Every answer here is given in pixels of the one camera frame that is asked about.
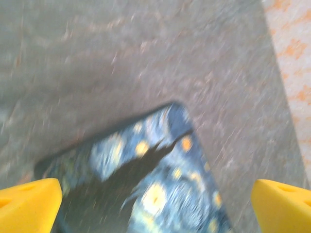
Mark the starry night print mat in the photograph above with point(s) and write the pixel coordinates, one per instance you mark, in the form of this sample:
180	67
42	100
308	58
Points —
170	194

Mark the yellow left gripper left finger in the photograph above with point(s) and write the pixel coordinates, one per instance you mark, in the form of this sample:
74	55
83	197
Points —
26	206

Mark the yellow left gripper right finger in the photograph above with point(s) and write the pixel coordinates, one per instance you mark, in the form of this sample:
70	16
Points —
284	208

